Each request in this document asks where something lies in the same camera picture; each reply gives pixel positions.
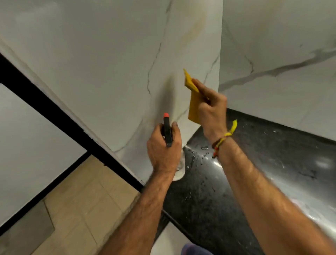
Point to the yellow thread wristband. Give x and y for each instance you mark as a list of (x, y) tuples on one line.
[(224, 137)]

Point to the black stone countertop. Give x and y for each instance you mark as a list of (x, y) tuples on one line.
[(262, 163)]

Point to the clear spray bottle black trigger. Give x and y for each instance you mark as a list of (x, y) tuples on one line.
[(167, 131)]

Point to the black door frame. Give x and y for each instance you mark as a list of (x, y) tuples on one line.
[(52, 105)]

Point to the person's left forearm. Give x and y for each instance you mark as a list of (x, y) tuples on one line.
[(139, 215)]

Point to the person's left hand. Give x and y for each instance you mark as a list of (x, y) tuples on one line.
[(162, 155)]

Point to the person's right hand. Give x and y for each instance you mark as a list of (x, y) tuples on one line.
[(214, 115)]

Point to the blue red-striped shirt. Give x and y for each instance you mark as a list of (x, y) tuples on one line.
[(195, 249)]

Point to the yellow cleaning cloth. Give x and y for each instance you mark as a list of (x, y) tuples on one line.
[(194, 110)]

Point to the person's right forearm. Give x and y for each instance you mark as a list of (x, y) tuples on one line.
[(270, 205)]

